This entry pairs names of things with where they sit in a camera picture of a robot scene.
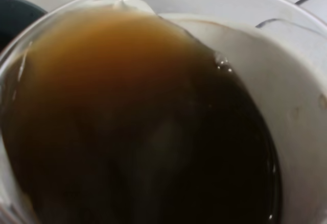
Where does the clear cup with blue sleeve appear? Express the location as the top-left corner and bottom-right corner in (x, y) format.
(1, 0), (326, 223)

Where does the teal plastic cup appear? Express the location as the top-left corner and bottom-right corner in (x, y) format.
(0, 0), (47, 51)

